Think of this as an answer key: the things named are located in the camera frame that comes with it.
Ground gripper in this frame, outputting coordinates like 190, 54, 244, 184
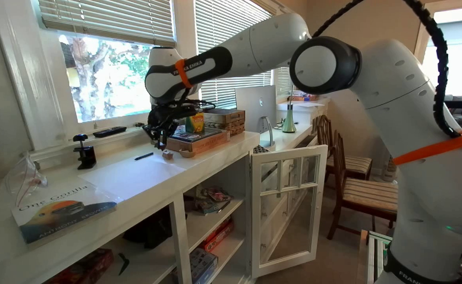
142, 104, 188, 151

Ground crayon box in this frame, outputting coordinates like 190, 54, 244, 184
185, 113, 205, 134

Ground flat board game box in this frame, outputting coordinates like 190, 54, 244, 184
166, 126, 231, 154

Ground black remote control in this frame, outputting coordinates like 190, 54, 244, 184
93, 126, 127, 138

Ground stack of wooden boxes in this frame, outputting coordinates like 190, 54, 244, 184
203, 109, 246, 137

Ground window with tree view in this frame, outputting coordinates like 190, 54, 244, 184
58, 34, 155, 123

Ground black clamp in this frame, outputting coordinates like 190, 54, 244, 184
73, 134, 97, 170

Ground heap of toys and books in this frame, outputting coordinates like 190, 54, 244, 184
194, 185, 235, 216

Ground black bag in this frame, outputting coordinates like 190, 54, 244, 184
122, 206, 188, 250

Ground silver monitor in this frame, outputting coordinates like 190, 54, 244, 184
235, 85, 278, 148

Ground stack of red game boxes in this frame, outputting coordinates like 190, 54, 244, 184
199, 218, 235, 253

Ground picture book with bird cover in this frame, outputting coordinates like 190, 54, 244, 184
11, 185, 118, 246

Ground white window blind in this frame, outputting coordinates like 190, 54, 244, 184
38, 0, 177, 48
194, 0, 294, 110

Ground blue game box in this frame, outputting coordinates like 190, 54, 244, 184
189, 247, 219, 284

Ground clear plastic bag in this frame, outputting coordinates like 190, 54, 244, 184
4, 151, 48, 206

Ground white glazed cabinet door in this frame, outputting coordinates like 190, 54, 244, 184
250, 144, 329, 279

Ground dark red game box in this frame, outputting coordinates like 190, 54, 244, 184
43, 248, 115, 284

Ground wooden chair with striped seat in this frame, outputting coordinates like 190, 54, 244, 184
326, 130, 399, 241
315, 114, 373, 181

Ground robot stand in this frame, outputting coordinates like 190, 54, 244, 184
356, 230, 462, 284

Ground bright window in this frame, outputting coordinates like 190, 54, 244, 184
421, 5, 462, 97

